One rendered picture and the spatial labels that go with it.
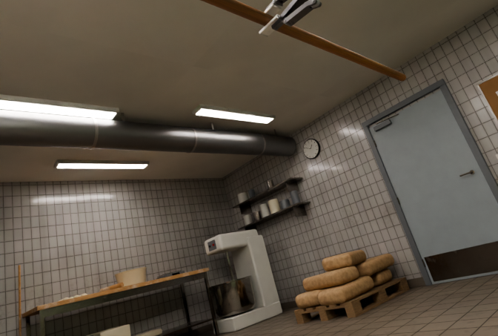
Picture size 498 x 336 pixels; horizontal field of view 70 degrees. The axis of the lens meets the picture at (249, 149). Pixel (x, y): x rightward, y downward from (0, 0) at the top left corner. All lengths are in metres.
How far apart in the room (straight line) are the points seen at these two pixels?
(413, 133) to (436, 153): 0.37
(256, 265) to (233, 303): 0.71
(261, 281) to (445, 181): 2.93
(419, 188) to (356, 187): 0.88
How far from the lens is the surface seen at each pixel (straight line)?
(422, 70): 4.96
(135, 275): 5.30
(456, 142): 4.67
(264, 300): 5.73
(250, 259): 5.76
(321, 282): 4.25
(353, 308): 3.98
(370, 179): 5.11
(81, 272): 5.67
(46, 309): 4.69
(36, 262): 5.57
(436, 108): 4.77
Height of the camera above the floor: 0.60
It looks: 19 degrees up
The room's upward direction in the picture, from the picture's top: 15 degrees counter-clockwise
